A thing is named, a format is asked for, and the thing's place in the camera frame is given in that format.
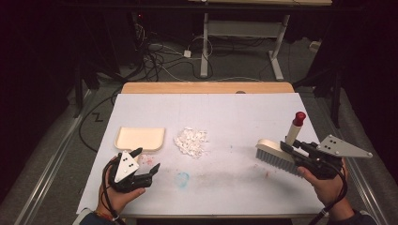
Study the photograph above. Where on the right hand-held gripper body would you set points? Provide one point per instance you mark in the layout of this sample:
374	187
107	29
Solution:
325	162

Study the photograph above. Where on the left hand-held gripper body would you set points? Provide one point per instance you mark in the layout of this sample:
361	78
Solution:
125	168

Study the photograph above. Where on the cream plastic tray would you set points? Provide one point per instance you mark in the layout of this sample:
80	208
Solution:
139	138

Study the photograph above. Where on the person's right hand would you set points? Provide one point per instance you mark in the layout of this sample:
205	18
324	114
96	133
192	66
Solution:
330	190

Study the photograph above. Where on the person's left hand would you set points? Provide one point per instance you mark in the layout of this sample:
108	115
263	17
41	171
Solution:
120	200

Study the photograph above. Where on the pile of white paper scraps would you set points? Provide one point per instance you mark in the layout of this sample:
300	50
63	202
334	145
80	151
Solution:
191	142

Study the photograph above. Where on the black metal stand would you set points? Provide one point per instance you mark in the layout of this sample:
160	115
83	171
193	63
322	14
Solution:
336	97
78	93

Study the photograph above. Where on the white table mat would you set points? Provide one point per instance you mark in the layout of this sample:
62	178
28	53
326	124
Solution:
219	125

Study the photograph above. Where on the wooden table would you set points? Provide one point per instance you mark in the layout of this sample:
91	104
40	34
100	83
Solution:
203	87

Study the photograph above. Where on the small white box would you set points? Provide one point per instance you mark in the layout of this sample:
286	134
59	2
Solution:
315	46

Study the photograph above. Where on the white power adapter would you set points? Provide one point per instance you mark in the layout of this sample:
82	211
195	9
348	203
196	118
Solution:
187	53

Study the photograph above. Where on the metal floor rail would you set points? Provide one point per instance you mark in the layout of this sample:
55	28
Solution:
47	175
363	184

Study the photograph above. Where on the white desk frame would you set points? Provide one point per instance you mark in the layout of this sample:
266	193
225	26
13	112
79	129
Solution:
244	29

